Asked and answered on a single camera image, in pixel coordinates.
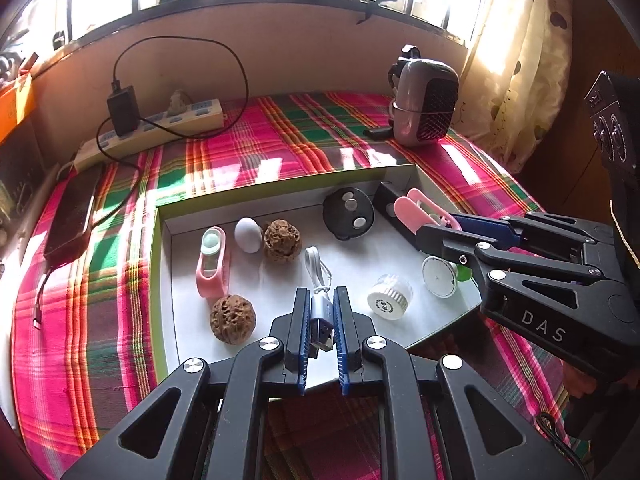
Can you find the small grey desk heater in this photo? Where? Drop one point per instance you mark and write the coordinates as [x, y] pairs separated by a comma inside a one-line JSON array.
[[425, 100]]

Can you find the orange shelf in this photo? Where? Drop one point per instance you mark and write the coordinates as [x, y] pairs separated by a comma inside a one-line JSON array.
[[15, 105]]

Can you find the green and white cardboard box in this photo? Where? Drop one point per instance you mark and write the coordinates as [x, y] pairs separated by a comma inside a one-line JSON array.
[[280, 285]]

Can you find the cream power strip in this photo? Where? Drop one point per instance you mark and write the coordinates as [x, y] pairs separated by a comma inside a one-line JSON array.
[[190, 115]]

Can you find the pink clip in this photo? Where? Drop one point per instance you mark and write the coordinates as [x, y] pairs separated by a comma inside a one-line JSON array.
[[415, 212]]

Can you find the black smartphone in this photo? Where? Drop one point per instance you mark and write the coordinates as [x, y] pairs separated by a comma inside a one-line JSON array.
[[72, 215]]

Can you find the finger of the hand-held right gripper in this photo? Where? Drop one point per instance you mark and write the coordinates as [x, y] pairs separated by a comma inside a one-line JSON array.
[[540, 305], [487, 227]]

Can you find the small grey plug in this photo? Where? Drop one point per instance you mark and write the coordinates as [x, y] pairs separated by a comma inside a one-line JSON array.
[[176, 100]]

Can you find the cream spotted curtain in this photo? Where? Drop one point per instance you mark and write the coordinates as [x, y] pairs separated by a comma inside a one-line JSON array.
[[520, 60]]

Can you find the pale blue egg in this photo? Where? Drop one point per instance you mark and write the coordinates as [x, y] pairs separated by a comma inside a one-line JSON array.
[[248, 234]]

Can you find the brown walnut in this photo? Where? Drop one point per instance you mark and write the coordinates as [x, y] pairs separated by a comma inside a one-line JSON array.
[[282, 240], [233, 319]]

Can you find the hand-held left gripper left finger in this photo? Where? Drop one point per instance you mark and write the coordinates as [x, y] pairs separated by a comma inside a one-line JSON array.
[[302, 340]]

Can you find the black oval case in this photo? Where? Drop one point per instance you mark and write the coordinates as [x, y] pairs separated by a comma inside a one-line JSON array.
[[345, 227]]

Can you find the white ribbed cap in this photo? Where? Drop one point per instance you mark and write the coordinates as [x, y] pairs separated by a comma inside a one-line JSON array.
[[390, 297]]

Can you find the black window latch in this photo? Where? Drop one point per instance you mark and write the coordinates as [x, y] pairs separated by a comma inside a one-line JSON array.
[[375, 2]]

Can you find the pink and green plaid cloth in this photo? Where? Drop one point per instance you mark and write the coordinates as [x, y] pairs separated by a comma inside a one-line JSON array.
[[100, 310]]

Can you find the black rectangular box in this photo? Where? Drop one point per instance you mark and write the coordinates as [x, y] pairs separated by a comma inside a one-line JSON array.
[[392, 205]]

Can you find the white and green spool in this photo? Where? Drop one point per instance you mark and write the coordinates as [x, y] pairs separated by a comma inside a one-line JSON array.
[[440, 277]]

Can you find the black charger adapter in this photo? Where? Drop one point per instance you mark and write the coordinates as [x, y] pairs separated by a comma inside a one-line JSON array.
[[122, 110]]

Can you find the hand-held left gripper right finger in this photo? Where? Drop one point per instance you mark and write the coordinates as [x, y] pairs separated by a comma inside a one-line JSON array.
[[341, 340]]

